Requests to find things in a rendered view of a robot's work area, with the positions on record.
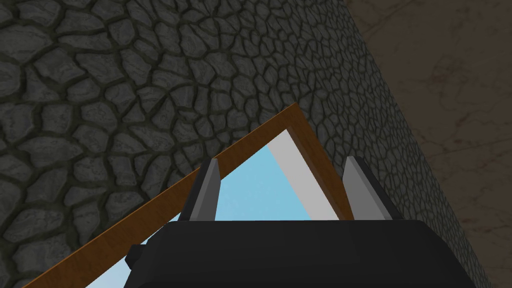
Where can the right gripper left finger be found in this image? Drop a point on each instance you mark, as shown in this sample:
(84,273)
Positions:
(206,196)

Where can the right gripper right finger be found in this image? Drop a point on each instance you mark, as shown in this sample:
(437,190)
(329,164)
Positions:
(366,196)

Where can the brown framed window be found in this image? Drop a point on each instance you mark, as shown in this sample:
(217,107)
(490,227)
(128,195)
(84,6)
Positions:
(256,188)

